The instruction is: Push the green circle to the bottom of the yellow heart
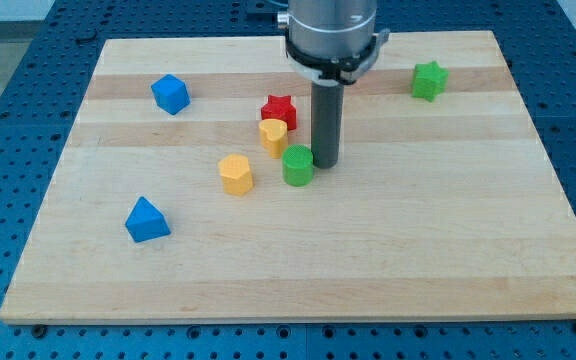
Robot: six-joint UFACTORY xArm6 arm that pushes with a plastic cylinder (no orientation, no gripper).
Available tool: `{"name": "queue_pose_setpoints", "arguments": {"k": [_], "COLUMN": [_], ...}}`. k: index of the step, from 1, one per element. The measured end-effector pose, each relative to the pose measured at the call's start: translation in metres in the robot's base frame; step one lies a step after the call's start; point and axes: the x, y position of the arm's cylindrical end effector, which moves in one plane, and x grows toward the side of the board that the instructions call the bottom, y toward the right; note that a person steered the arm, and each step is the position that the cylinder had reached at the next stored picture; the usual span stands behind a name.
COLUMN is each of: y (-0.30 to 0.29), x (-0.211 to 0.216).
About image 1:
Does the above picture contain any green cylinder block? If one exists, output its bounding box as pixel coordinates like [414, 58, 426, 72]
[282, 144, 314, 187]

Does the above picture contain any yellow heart block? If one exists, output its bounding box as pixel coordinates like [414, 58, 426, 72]
[258, 119, 288, 159]

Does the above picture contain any yellow hexagon block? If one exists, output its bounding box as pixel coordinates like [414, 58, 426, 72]
[218, 154, 254, 196]

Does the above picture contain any red star block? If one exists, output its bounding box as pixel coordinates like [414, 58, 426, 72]
[260, 95, 298, 131]

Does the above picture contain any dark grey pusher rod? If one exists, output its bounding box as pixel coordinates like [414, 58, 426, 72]
[311, 83, 344, 169]

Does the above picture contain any wooden board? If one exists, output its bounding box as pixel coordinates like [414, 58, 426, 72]
[0, 31, 576, 325]

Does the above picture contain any blue cube block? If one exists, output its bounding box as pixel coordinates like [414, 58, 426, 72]
[151, 74, 191, 115]

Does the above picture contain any blue triangle block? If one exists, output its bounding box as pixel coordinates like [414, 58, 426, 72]
[124, 197, 171, 243]

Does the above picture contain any green star block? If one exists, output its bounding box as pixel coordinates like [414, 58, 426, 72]
[411, 61, 450, 102]

